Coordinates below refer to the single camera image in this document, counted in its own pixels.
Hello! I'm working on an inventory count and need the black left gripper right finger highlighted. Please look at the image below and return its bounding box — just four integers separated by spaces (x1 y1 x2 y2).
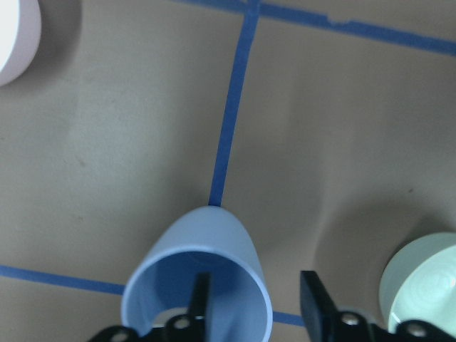
300 271 455 342

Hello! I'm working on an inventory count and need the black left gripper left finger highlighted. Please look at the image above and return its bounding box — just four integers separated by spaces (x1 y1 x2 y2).
89 273 210 342

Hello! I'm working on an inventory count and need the blue cup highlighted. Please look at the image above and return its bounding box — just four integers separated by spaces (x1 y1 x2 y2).
120 206 273 341

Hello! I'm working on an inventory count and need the mint green bowl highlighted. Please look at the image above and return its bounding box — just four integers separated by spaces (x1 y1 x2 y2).
378 232 455 336

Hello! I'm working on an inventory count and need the pink white bowl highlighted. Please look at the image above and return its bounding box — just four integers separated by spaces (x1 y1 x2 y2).
1 0 42 86

